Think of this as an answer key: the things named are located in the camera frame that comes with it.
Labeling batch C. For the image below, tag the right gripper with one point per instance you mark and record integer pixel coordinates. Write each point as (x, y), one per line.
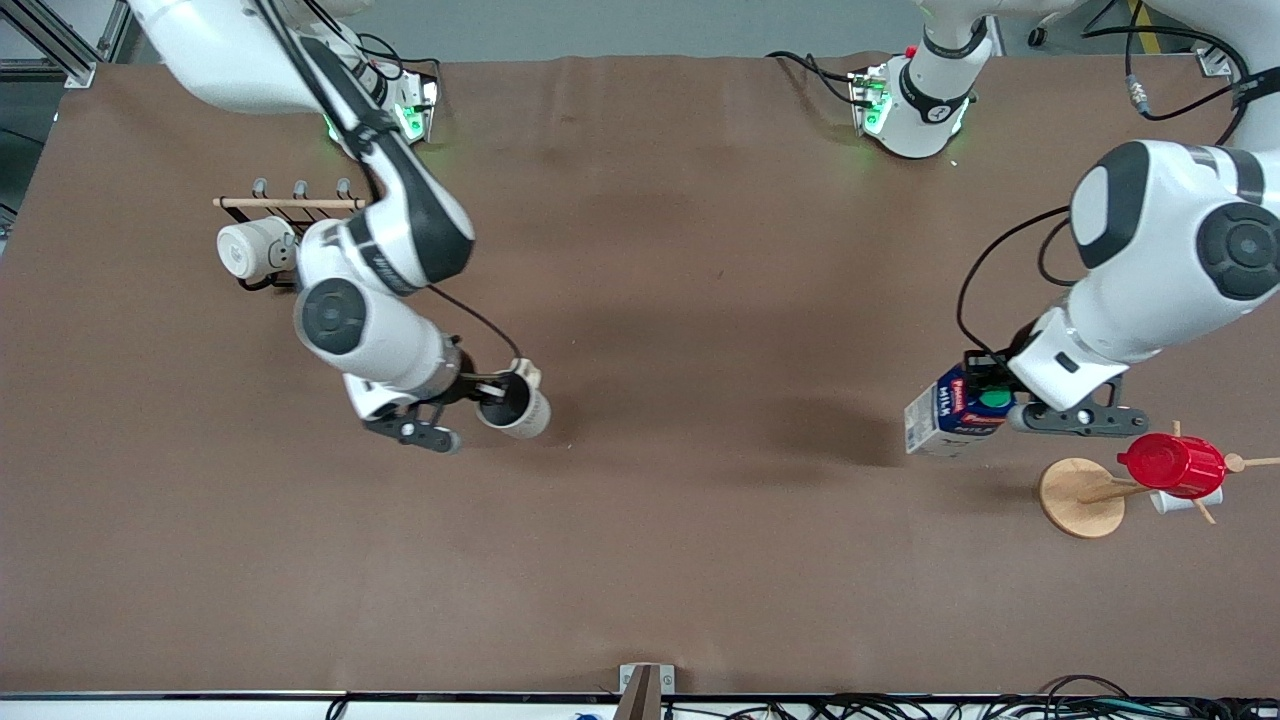
(469, 386)

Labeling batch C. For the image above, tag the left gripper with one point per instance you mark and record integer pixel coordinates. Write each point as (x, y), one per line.
(1003, 370)

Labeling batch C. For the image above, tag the beige mug with grey inside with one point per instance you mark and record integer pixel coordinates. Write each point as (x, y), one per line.
(530, 415)

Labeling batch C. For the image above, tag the blue and white milk carton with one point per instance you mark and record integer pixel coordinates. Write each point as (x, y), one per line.
(940, 425)

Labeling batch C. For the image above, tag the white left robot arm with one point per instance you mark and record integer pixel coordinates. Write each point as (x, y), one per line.
(1170, 260)

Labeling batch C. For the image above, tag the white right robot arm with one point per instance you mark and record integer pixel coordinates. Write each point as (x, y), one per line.
(400, 220)

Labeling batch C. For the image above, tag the small white cup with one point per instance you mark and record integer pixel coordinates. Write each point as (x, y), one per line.
(1170, 503)

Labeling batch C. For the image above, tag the wooden mug tree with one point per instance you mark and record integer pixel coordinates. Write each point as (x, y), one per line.
(1080, 498)

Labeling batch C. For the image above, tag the brown table cover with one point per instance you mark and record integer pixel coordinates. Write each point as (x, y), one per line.
(640, 250)

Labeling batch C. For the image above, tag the red mug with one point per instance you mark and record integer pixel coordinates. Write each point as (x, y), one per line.
(1170, 465)

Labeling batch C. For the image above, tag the white mug with round print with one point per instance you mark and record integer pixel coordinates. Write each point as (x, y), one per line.
(245, 250)

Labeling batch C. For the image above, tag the metal table edge bracket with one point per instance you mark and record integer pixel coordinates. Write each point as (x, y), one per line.
(645, 690)

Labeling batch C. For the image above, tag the aluminium frame profile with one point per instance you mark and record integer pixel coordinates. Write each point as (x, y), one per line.
(50, 40)

